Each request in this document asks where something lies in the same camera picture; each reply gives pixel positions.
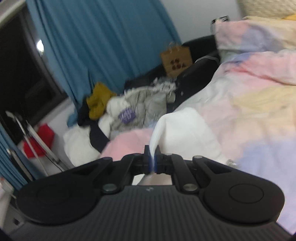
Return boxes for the white pillow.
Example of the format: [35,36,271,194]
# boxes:
[63,115,112,168]

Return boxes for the red garment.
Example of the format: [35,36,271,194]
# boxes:
[23,123,55,159]

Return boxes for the dark window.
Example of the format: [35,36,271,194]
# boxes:
[0,6,70,145]

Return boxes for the grey white jacket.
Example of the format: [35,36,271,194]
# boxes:
[106,80,178,133]

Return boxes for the pastel tie-dye duvet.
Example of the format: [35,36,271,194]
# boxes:
[101,47,296,235]

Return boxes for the black sofa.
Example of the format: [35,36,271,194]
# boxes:
[124,35,221,112]

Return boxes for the cream fluffy blanket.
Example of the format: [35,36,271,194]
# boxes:
[236,0,296,21]

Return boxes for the mustard yellow garment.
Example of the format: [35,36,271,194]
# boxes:
[86,81,117,121]

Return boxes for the narrow blue curtain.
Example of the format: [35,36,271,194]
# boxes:
[0,125,42,191]

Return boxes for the wide blue curtain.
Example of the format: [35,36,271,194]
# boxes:
[25,0,184,127]

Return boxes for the dark navy garment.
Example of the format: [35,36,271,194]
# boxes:
[77,102,111,154]

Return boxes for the metal garment stand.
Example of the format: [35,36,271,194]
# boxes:
[5,111,70,177]

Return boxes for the brown paper bag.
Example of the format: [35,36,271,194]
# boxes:
[160,42,194,77]

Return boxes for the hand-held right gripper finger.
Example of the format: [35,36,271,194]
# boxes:
[154,146,234,194]
[74,145,154,194]

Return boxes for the pastel pillow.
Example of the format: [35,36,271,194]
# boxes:
[215,16,296,52]

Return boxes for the white pants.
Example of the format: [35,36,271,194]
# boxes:
[136,108,239,186]

